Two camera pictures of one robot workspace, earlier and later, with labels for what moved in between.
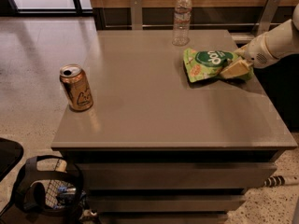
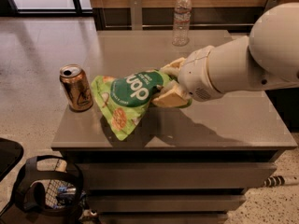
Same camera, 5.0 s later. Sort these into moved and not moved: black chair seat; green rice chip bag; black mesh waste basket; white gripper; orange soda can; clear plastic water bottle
Moved: green rice chip bag; white gripper
Not moved: black mesh waste basket; clear plastic water bottle; orange soda can; black chair seat
